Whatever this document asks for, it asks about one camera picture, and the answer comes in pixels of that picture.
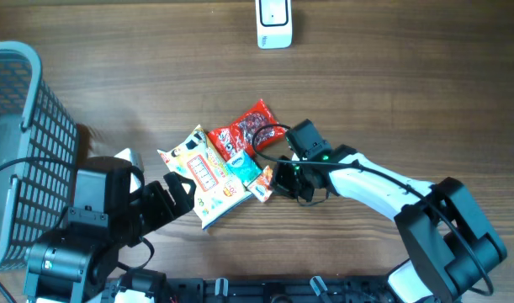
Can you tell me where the grey plastic shopping basket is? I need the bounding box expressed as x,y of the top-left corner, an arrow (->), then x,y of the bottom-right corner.
0,41 -> 79,271

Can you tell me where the orange tissue pack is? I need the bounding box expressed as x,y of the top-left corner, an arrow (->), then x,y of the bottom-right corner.
247,166 -> 273,203

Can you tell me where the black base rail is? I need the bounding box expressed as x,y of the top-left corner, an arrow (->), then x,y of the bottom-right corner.
165,276 -> 404,303

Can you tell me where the red candy bag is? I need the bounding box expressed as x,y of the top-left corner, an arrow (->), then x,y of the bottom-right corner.
208,99 -> 285,161

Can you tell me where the white barcode scanner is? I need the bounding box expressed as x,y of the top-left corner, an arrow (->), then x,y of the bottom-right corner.
255,0 -> 293,50

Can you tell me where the teal tissue pack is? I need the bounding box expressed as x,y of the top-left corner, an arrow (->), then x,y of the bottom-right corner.
226,150 -> 262,186

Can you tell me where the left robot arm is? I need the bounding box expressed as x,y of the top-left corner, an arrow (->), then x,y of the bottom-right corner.
24,157 -> 197,302

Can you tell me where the white yellow wet wipes pack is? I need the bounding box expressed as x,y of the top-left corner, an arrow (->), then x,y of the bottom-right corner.
157,125 -> 252,230

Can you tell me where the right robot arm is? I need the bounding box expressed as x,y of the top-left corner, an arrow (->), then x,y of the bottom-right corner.
272,120 -> 507,302

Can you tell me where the black camera cable right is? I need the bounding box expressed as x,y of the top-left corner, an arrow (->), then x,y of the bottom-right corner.
251,123 -> 495,297

